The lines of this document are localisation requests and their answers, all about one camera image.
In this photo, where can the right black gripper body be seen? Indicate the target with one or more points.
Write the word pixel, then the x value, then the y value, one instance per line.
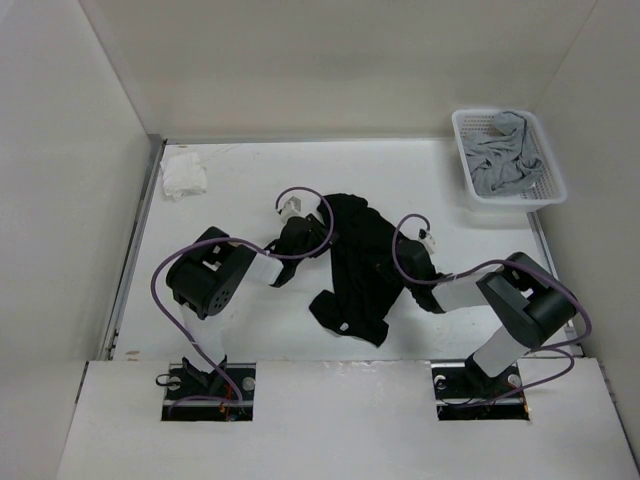
pixel 414 284

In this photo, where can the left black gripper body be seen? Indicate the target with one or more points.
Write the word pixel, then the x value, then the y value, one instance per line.
pixel 315 241

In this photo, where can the black tank top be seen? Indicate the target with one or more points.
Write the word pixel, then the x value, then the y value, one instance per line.
pixel 366 283

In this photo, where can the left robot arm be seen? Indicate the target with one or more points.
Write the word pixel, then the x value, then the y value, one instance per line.
pixel 205 279

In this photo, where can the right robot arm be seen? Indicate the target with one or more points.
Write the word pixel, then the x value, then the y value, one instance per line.
pixel 530 305

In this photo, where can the grey tank top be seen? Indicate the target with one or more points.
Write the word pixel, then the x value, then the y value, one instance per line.
pixel 503 165

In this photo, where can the folded white tank top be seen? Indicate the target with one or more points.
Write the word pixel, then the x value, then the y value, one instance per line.
pixel 183 175

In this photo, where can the white plastic basket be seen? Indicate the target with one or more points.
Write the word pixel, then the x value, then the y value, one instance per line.
pixel 548 190

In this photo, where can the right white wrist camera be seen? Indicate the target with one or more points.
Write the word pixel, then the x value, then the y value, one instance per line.
pixel 427 240

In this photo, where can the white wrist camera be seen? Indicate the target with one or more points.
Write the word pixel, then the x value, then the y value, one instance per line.
pixel 291 208
pixel 427 240

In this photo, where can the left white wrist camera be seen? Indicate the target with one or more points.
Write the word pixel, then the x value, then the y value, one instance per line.
pixel 291 208

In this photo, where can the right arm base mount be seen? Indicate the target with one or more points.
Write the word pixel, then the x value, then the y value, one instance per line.
pixel 464 393

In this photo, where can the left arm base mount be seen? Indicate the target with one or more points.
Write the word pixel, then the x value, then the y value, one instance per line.
pixel 194 395

